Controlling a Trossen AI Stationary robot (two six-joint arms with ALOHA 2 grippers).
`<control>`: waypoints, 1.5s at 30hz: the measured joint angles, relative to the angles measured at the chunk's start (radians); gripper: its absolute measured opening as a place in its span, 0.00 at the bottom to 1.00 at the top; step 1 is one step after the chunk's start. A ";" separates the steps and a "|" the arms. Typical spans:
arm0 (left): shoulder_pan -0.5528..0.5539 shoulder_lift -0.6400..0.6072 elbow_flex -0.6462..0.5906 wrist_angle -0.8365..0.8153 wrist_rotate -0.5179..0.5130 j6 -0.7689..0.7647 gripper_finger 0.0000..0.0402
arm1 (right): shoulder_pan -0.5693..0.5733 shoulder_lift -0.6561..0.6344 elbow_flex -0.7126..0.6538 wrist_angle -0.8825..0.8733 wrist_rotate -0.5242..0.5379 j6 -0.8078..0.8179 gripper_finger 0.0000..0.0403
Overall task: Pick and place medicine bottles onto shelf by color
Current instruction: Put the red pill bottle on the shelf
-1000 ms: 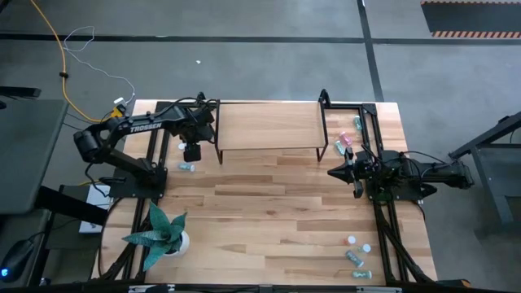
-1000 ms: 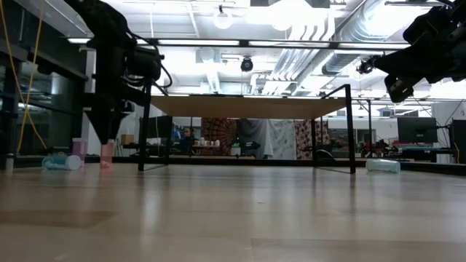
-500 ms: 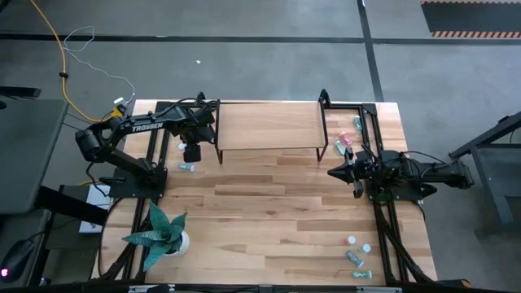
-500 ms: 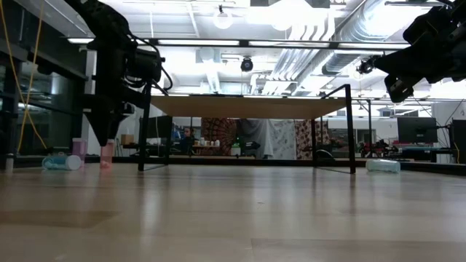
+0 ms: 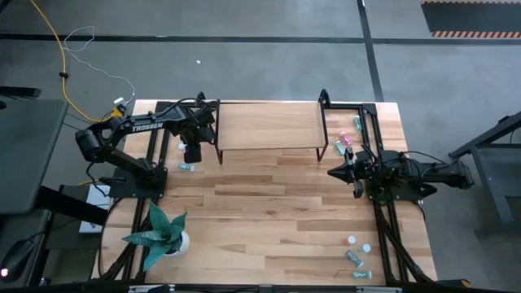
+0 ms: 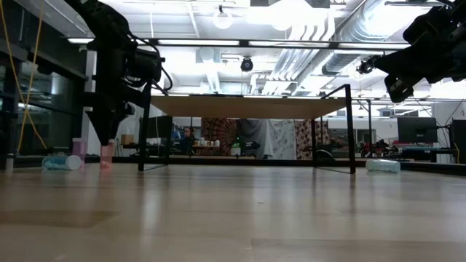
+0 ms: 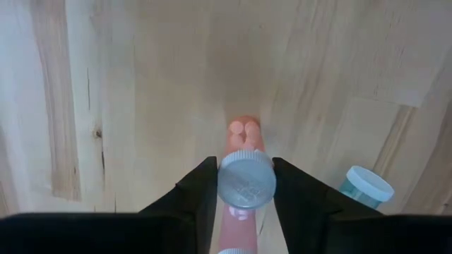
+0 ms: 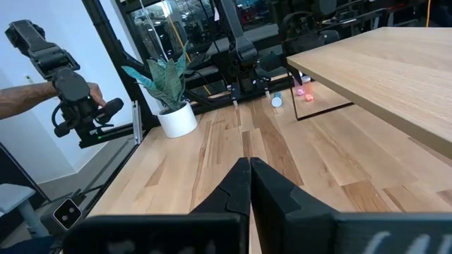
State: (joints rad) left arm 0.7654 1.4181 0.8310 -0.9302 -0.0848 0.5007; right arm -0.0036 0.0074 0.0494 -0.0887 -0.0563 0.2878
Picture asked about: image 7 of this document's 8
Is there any red pill bottle white cap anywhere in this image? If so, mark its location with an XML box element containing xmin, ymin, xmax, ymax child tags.
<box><xmin>217</xmin><ymin>115</ymin><xmax>277</xmax><ymax>211</ymax></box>

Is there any blue pill bottle white cap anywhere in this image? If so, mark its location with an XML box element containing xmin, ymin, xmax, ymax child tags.
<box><xmin>338</xmin><ymin>165</ymin><xmax>396</xmax><ymax>210</ymax></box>

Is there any pink pill bottle white cap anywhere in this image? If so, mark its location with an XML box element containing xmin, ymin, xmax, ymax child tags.
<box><xmin>217</xmin><ymin>203</ymin><xmax>261</xmax><ymax>254</ymax></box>

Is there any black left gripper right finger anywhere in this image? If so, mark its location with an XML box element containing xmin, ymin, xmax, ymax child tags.
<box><xmin>273</xmin><ymin>157</ymin><xmax>382</xmax><ymax>254</ymax></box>

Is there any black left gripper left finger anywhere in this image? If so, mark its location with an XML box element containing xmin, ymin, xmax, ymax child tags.
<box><xmin>116</xmin><ymin>157</ymin><xmax>217</xmax><ymax>254</ymax></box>

